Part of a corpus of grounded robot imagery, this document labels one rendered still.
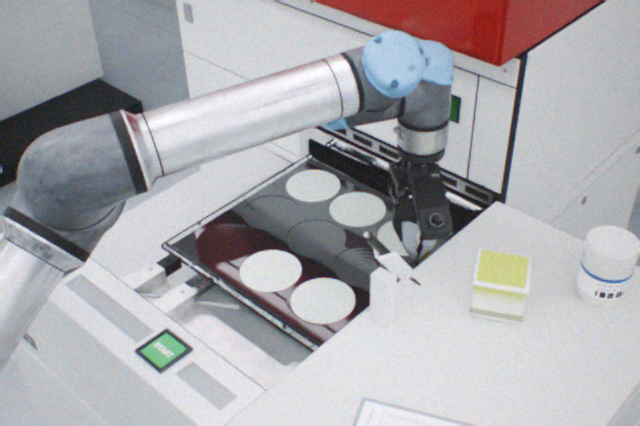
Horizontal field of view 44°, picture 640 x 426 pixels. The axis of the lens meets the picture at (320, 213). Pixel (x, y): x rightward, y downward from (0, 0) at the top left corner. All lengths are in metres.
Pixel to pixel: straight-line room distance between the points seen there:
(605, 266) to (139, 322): 0.65
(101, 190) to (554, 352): 0.61
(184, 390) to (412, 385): 0.29
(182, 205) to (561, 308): 0.77
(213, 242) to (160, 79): 2.51
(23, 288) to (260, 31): 0.78
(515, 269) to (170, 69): 2.96
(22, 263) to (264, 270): 0.43
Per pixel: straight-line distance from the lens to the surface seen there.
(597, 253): 1.12
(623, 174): 1.91
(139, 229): 1.54
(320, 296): 1.24
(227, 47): 1.67
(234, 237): 1.36
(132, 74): 3.89
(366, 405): 1.01
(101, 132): 0.88
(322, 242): 1.33
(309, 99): 0.91
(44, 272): 1.01
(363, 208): 1.41
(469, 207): 1.37
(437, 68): 1.08
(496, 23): 1.15
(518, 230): 1.28
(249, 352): 1.19
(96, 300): 1.20
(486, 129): 1.29
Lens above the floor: 1.76
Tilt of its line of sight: 38 degrees down
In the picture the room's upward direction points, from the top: 2 degrees counter-clockwise
